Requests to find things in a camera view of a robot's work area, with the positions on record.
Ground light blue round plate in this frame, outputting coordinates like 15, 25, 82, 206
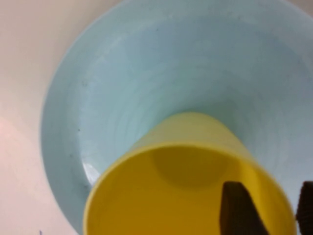
39, 0, 313, 235

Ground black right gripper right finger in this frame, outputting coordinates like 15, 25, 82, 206
295, 181, 313, 235

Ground yellow plastic cup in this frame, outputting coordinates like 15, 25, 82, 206
82, 112, 300, 235

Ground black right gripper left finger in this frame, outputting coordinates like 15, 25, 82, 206
219, 181, 271, 235

